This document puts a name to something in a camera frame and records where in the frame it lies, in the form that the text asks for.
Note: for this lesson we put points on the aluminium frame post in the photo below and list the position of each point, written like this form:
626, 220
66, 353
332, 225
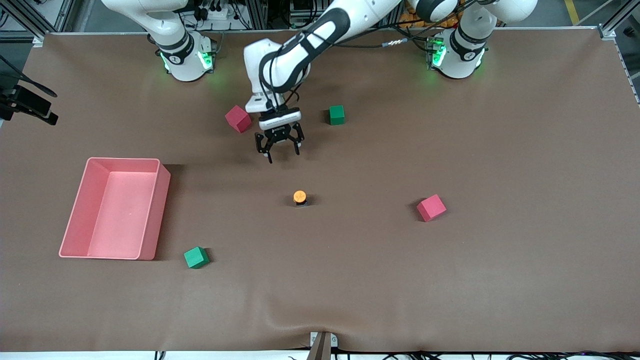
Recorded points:
256, 15

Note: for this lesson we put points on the pink foam cube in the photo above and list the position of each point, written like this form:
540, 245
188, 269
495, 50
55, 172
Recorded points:
237, 118
431, 207

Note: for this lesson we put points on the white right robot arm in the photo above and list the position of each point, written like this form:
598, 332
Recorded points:
185, 65

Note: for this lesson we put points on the green foam cube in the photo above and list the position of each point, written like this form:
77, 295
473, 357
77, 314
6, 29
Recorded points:
337, 115
196, 257

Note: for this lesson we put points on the black side camera on mount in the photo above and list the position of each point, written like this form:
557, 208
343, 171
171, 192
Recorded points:
30, 105

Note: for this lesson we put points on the white power strip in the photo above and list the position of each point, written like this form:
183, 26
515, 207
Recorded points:
215, 14

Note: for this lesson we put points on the metal table edge bracket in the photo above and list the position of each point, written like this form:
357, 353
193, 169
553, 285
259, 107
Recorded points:
322, 347

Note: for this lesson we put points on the orange capped push button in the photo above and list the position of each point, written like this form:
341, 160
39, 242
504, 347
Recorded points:
299, 195

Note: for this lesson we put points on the aluminium frame strut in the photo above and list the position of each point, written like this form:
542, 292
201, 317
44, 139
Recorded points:
620, 12
27, 17

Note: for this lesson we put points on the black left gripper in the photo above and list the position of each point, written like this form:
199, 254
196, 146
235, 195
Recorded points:
278, 133

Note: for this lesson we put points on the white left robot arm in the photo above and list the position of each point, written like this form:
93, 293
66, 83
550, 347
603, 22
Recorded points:
320, 35

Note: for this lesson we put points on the orange items pile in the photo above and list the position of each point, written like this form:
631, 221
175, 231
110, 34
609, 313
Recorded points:
411, 22

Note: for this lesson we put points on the brown table cover sheet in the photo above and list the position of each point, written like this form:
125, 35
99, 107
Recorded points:
320, 280

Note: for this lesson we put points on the pink plastic bin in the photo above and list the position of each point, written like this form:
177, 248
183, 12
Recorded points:
120, 230

